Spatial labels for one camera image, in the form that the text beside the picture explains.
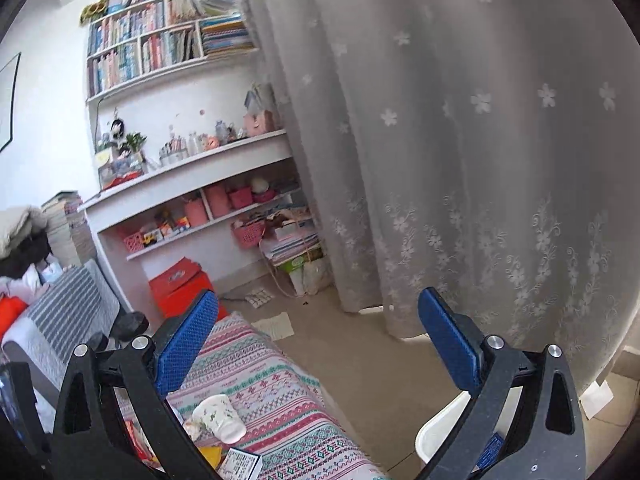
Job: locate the grey floral embroidered curtain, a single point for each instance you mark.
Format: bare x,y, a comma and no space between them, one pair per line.
450,135

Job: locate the pile of clothes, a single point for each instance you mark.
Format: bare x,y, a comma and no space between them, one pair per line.
20,240

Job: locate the flat stack of books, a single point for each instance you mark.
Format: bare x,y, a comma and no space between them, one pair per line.
225,35

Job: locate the white plastic bin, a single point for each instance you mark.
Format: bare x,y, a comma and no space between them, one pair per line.
440,435

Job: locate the white paper sheet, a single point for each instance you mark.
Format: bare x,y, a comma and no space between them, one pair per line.
274,325

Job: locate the striped patterned blanket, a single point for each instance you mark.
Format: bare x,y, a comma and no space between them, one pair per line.
280,400

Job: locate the orange cloth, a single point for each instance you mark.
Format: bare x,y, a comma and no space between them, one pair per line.
10,312

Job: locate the sunflower decoration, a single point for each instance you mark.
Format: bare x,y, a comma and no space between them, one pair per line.
95,10

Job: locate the pink plastic basket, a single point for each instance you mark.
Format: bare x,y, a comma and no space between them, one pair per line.
240,197

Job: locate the group of small jars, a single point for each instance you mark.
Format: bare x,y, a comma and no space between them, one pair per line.
192,144

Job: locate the stack of papers and books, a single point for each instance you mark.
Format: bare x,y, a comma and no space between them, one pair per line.
290,245

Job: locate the hanging pink basket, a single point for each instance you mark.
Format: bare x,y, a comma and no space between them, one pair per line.
247,235

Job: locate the red plastic basket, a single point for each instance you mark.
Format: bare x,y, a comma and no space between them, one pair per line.
132,242

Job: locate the white plastic bag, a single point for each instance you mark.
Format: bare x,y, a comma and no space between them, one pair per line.
315,277

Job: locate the white wall shelf unit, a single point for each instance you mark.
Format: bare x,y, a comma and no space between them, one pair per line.
235,157

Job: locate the grey striped cloth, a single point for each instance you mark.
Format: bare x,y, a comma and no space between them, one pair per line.
70,310

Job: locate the blue packet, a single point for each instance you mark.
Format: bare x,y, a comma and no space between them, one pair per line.
490,452

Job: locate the red and white wrapper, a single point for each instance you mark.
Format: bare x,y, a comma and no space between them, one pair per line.
134,437

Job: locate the green cardboard box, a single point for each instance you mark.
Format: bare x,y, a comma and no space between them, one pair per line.
296,262

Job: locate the tile patterned sheet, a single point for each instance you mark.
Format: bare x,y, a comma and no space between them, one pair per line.
260,296

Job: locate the small green plant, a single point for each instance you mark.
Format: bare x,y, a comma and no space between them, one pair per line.
135,142

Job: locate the group of small toys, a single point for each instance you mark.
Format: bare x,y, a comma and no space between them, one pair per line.
165,232

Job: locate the small white printed box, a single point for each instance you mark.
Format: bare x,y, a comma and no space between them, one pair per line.
241,465

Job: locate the black framed wall picture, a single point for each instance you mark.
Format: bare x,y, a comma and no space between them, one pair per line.
7,105

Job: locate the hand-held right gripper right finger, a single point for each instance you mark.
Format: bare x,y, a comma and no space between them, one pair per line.
450,340

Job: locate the tall stack of books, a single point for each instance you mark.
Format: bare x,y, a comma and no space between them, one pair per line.
65,225

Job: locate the yellow wrapper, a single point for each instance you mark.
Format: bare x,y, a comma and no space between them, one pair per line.
210,456

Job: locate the red cardboard box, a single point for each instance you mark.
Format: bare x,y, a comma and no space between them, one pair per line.
180,285

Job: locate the black haired figurine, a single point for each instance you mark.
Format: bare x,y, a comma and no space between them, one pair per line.
118,132

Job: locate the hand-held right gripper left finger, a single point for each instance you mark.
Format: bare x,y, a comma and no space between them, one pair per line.
184,342

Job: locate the white paper cup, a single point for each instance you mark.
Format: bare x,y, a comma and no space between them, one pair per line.
220,417

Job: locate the tall pink container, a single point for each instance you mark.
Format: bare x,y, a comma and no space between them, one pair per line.
195,211
217,200

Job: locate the pink house shaped box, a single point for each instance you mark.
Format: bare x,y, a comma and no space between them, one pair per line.
259,117

